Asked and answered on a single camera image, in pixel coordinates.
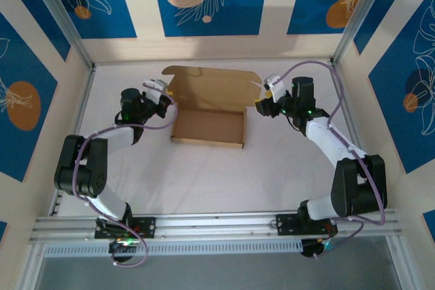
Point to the brown cardboard box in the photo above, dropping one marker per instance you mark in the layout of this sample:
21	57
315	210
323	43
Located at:
207	127

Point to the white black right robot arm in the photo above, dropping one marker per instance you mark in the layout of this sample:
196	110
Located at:
326	137

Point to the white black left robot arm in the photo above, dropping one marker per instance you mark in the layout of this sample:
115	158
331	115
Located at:
112	137

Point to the aluminium table side rail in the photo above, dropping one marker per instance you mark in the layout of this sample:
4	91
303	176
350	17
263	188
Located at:
79	113
350	117

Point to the aluminium frame post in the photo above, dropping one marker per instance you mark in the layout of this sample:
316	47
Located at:
360	15
61	15

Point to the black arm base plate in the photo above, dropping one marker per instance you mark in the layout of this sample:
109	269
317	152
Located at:
285	223
149	227

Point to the wide aluminium mounting rail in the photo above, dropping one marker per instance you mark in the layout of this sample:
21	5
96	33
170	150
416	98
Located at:
217	225

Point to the short aluminium frame bar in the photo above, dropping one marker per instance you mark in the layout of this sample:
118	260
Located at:
399	266
30	269

